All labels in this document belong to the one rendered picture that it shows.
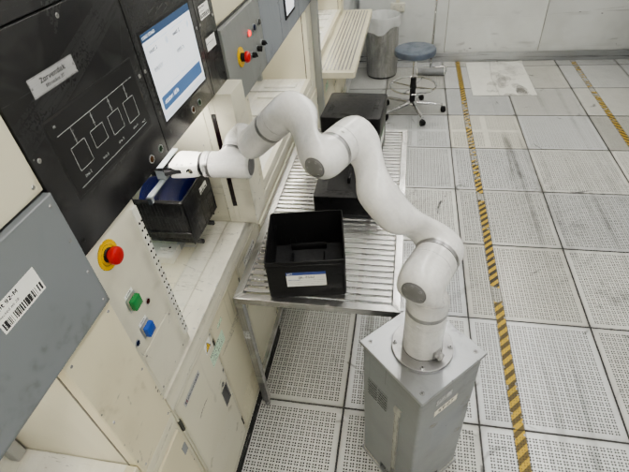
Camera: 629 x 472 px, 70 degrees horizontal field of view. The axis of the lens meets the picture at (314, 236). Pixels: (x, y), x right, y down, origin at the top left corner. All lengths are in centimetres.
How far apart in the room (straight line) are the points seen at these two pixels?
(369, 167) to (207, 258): 79
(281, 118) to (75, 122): 47
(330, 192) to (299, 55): 128
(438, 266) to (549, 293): 174
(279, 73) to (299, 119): 195
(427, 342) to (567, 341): 137
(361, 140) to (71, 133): 63
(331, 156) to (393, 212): 21
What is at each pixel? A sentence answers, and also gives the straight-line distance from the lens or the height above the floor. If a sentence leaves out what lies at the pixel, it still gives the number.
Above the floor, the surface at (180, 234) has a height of 102.
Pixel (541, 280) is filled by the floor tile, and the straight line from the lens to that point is 289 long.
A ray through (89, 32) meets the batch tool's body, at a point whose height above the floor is 174.
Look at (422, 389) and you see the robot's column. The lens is 141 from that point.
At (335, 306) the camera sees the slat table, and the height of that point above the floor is 76.
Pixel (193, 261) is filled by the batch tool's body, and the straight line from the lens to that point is 169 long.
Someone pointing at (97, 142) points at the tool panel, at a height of 156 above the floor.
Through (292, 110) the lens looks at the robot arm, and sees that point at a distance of 113.
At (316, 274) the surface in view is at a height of 87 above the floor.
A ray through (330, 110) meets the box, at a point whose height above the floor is 101.
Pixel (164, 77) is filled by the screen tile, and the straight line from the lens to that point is 125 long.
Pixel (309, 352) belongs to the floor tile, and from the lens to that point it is 240.
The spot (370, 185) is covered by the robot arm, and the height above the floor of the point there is 134.
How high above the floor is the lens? 196
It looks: 41 degrees down
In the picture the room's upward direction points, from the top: 6 degrees counter-clockwise
